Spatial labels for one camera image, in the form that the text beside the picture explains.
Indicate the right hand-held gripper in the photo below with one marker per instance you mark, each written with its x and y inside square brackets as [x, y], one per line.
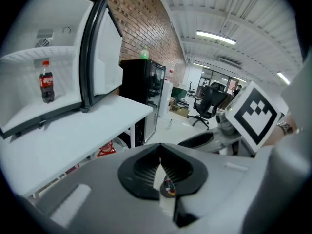
[256, 116]

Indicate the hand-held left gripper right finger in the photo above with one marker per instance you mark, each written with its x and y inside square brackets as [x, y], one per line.
[214, 179]

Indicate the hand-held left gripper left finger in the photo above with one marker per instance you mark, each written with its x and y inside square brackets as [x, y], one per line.
[97, 191]

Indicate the small cola bottle red cap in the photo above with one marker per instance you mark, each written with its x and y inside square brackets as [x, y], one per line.
[46, 84]

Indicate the person's right forearm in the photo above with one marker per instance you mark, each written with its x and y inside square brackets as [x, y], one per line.
[292, 135]

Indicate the black office chair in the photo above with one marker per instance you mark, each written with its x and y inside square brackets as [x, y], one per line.
[209, 101]

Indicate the cardboard box with goods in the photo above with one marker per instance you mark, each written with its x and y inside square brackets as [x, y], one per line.
[180, 110]

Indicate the small white floor bottle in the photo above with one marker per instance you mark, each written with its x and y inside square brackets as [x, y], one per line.
[169, 125]

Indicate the dark green table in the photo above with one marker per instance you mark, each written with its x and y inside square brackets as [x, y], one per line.
[179, 92]

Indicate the white table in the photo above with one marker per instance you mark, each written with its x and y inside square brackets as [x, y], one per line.
[132, 136]

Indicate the silver metal wristwatch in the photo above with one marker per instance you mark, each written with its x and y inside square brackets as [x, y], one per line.
[284, 127]

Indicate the clear bottle on cabinet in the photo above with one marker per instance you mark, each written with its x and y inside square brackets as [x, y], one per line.
[170, 71]

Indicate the long ceiling light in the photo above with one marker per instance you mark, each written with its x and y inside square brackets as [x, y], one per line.
[283, 78]
[215, 37]

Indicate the black glass-door cabinet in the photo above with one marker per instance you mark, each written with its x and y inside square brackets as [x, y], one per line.
[136, 86]

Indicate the green drink bottle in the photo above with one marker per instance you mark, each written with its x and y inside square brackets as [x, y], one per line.
[144, 53]

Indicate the black mini fridge door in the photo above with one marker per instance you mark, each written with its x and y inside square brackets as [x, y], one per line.
[107, 57]

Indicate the round fridge fan grille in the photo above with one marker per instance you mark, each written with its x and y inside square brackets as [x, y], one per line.
[44, 43]

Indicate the black mini fridge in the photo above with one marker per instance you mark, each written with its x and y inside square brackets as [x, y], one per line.
[24, 21]

